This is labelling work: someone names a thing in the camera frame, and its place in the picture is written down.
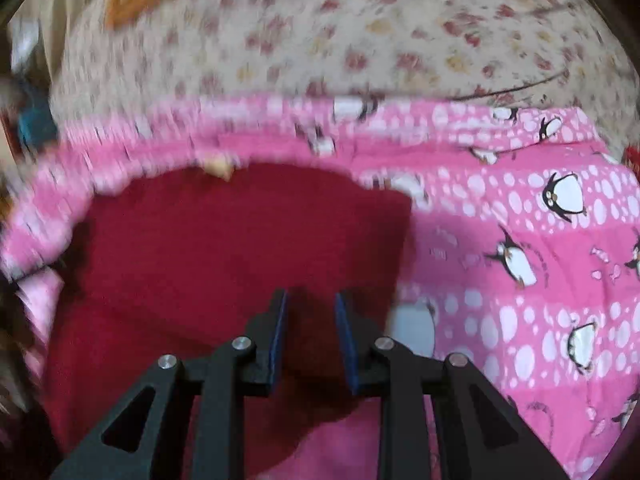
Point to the beige floral bed sheet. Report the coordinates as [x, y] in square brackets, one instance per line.
[380, 35]

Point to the red and yellow printed blanket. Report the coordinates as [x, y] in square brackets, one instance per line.
[634, 157]

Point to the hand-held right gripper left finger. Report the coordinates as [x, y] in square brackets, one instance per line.
[278, 335]

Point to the dark red long-sleeved top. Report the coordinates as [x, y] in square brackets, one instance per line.
[210, 260]

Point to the pink penguin print blanket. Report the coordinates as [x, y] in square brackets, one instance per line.
[500, 240]

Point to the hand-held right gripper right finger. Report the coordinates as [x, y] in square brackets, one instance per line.
[347, 345]

